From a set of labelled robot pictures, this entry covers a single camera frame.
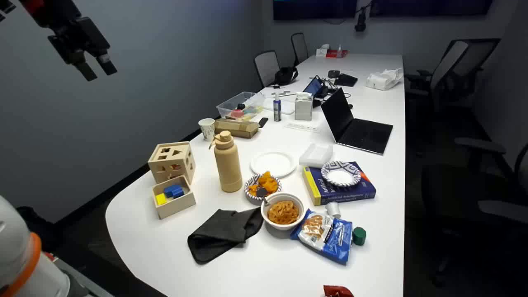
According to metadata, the black pouch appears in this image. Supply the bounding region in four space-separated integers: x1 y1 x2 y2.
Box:
326 70 359 88

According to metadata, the wall display screen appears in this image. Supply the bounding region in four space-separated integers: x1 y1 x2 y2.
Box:
369 0 493 17
272 0 358 22

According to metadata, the black mesh office chair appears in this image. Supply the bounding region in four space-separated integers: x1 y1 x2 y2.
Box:
420 136 528 279
406 37 501 114
288 32 310 66
252 50 282 88

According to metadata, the long wooden block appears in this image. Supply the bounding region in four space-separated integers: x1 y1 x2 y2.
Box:
213 117 260 139

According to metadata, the white bowl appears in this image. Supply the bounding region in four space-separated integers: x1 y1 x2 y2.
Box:
259 192 307 233

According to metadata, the black folded cloth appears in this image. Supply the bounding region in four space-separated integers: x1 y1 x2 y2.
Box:
186 206 265 266

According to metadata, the white paper plate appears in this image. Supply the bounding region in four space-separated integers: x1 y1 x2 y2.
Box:
249 150 298 180

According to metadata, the clear plastic storage container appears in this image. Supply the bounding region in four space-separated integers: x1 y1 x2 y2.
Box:
214 89 265 121

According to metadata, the tan water bottle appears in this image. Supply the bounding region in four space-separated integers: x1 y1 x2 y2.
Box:
211 129 244 195

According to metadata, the blue snack bag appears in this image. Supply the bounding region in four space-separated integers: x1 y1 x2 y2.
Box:
288 208 354 268

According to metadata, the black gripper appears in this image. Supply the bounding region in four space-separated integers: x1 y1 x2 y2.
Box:
48 15 118 84

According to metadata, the black bag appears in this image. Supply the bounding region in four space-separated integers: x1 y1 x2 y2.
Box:
272 65 300 88

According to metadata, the blue toy block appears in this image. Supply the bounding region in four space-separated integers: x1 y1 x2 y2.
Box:
163 183 186 200

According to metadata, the white tissue box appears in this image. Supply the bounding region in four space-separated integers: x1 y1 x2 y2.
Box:
293 91 315 122

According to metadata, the small green capped container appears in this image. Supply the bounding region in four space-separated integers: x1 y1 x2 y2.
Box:
351 226 369 248

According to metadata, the black hanging camera pole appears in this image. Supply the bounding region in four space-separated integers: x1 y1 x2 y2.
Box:
353 0 373 33

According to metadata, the crumpled white cloth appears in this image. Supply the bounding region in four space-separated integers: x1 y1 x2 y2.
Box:
364 66 404 91

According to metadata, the red chip bag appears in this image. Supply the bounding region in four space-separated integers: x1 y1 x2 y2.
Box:
321 284 356 297

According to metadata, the blue and yellow book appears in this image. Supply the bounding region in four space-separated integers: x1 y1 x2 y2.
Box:
300 160 378 208

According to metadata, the open wooden tray box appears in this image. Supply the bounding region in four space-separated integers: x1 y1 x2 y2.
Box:
150 175 198 221

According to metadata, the tablet with blue screen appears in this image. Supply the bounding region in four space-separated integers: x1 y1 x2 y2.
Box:
302 74 330 101

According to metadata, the small bowl of orange snacks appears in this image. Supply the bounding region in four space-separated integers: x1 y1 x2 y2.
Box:
242 170 283 205

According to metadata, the wooden shape sorter cube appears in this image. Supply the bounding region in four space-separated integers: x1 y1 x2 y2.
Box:
147 140 198 185

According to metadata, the white paper cup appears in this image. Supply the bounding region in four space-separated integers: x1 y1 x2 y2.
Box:
196 117 216 142

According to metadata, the small white cup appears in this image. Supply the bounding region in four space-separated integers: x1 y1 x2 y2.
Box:
325 202 343 220

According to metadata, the black open laptop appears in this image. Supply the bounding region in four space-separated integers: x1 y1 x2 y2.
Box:
320 88 394 155

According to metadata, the clear plastic clamshell container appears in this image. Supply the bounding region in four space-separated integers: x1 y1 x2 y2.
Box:
297 142 335 169

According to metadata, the brown pretzel heap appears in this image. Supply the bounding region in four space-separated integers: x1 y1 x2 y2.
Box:
265 200 302 226

